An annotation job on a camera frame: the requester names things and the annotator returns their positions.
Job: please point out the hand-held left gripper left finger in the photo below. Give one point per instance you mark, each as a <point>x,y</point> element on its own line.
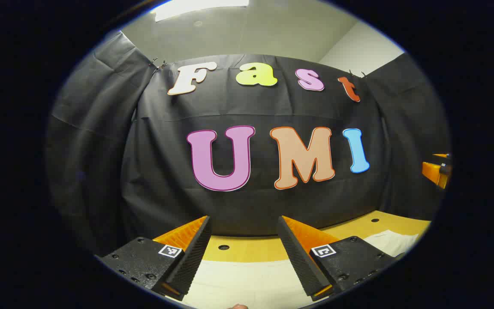
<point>193,257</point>

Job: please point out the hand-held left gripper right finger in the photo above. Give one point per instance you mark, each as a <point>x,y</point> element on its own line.
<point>300,262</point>

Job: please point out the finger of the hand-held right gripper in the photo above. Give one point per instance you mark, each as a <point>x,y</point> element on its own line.
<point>435,175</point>
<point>443,163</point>

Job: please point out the white jeans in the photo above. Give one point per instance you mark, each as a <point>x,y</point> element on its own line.
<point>247,283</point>

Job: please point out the black backdrop cloth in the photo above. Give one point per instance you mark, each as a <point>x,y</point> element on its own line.
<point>165,171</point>

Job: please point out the black binder clip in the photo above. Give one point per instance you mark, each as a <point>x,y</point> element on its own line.
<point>356,74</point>
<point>158,65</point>

